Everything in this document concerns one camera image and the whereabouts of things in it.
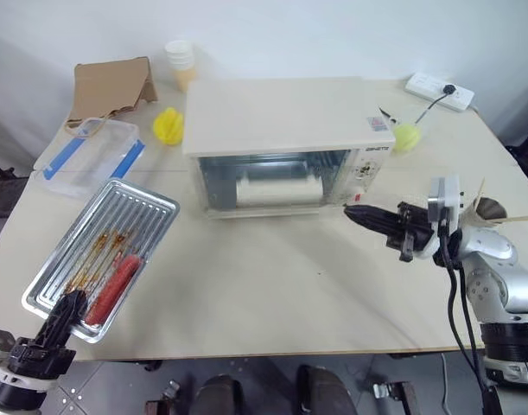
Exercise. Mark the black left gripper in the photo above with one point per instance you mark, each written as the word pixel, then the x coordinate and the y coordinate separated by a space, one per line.
pixel 41 359

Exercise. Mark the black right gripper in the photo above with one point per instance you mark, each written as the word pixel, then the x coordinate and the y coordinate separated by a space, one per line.
pixel 412 233

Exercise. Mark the silver metal baking tray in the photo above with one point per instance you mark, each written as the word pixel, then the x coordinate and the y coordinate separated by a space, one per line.
pixel 129 212

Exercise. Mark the glass toaster oven door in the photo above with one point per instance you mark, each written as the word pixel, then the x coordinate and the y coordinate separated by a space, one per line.
pixel 220 173

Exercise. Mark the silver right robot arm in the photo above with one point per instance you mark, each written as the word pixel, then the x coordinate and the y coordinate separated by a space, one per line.
pixel 501 276

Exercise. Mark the oven control knob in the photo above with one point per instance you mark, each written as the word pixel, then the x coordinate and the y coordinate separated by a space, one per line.
pixel 364 170

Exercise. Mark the red sausage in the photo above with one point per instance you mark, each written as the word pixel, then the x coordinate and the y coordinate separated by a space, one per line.
pixel 114 287

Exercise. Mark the white toaster oven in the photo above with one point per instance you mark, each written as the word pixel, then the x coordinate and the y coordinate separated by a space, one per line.
pixel 285 112

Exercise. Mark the small black white clip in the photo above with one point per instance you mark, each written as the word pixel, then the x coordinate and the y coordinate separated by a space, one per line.
pixel 389 114

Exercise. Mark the wooden stick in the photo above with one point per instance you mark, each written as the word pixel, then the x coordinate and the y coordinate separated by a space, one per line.
pixel 481 188
pixel 512 219

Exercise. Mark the tilted paper cup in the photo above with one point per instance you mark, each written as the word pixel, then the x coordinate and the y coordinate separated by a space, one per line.
pixel 488 214

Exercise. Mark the table caster wheel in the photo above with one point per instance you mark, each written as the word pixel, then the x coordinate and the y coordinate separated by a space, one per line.
pixel 169 391
pixel 393 390

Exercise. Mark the white power strip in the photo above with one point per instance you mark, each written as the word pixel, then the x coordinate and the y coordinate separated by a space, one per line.
pixel 432 88

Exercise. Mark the clear plastic container blue clips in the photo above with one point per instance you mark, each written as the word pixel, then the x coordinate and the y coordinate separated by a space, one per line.
pixel 88 160

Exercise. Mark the dark rounded shape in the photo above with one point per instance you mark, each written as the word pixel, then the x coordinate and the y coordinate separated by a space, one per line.
pixel 220 395
pixel 326 391

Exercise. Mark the yellow ribbed toy fruit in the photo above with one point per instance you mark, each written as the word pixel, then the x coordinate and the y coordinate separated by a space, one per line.
pixel 168 126

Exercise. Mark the brown cardboard piece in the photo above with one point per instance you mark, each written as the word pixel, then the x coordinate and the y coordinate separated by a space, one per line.
pixel 108 88

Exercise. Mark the stack of paper cups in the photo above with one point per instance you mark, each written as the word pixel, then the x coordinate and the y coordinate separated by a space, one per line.
pixel 180 60

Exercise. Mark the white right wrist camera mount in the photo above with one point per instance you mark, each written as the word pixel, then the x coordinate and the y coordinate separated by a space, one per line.
pixel 451 194

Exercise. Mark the dark frame beside table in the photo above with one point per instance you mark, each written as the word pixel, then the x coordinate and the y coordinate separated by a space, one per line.
pixel 4 181

